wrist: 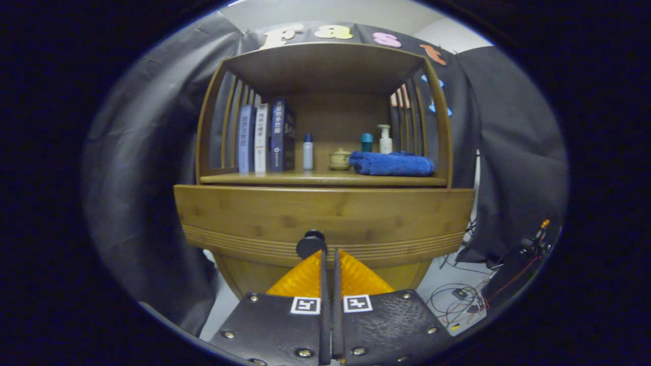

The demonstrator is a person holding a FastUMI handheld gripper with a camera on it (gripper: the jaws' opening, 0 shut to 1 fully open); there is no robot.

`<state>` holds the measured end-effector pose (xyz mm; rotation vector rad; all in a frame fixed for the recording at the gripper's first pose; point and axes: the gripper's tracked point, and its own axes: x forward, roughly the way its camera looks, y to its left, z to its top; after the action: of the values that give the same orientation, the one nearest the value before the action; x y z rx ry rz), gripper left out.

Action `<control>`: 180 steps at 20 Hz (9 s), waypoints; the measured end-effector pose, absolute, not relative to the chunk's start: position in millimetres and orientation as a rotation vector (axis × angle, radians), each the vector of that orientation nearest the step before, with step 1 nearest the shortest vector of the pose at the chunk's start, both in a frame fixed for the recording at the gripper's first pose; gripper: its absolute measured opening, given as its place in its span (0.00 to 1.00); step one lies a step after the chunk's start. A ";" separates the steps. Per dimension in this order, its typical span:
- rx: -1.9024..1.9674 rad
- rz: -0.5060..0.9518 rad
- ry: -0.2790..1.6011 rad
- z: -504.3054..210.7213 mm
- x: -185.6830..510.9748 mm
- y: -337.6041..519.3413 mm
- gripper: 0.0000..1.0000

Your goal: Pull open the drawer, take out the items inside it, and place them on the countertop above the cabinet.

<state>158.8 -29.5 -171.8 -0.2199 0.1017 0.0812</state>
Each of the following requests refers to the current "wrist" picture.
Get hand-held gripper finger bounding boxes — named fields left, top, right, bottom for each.
left=209, top=249, right=331, bottom=366
left=332, top=248, right=454, bottom=366

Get black round drawer knob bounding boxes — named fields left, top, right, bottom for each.
left=297, top=230, right=327, bottom=259

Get wooden drawer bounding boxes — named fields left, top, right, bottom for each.
left=173, top=184, right=476, bottom=270

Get wooden cabinet door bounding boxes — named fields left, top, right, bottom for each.
left=216, top=253, right=298, bottom=299
left=379, top=259, right=433, bottom=291

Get wooden countertop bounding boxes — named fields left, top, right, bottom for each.
left=200, top=168, right=448, bottom=187

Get wooden cabinet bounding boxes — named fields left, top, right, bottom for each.
left=196, top=42, right=454, bottom=300

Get yellowish lidded tea cup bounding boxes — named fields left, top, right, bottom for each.
left=328, top=148, right=352, bottom=171

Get blue folded towel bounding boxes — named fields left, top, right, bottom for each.
left=349, top=150, right=435, bottom=177

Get white pump bottle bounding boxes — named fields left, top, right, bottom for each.
left=377, top=125, right=393, bottom=155

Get dark blue book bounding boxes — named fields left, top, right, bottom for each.
left=270, top=98, right=296, bottom=173

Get white book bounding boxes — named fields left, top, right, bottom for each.
left=254, top=103, right=270, bottom=173

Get light blue book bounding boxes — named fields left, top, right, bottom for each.
left=238, top=105, right=256, bottom=174

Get floor cables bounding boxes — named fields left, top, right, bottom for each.
left=426, top=282, right=491, bottom=328

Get black device with red wires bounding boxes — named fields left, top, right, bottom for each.
left=483, top=219, right=552, bottom=306

